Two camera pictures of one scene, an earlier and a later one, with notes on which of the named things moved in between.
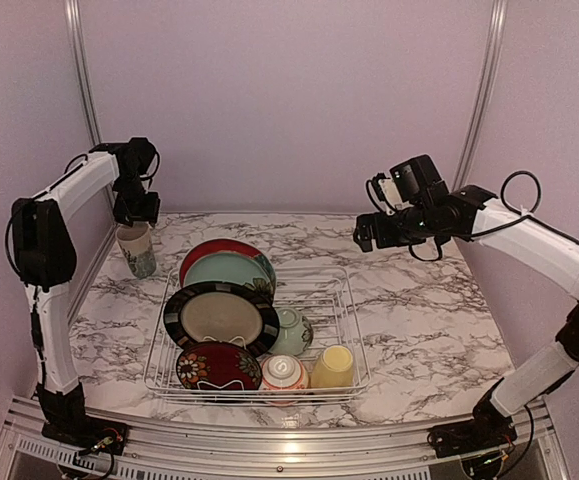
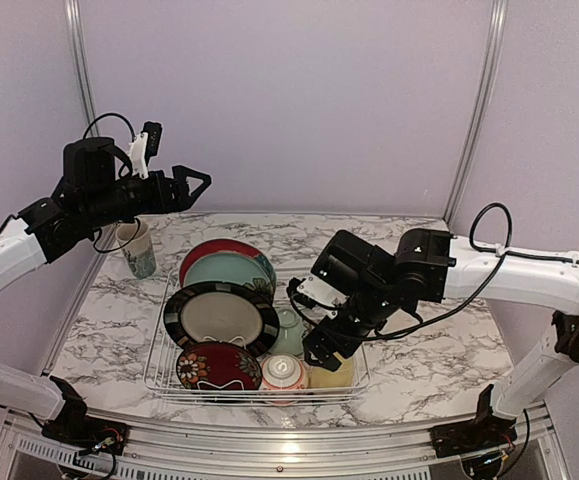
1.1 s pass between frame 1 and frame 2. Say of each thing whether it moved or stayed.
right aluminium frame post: stayed
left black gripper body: moved
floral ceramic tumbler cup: stayed
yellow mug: stayed
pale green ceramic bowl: stayed
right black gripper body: moved
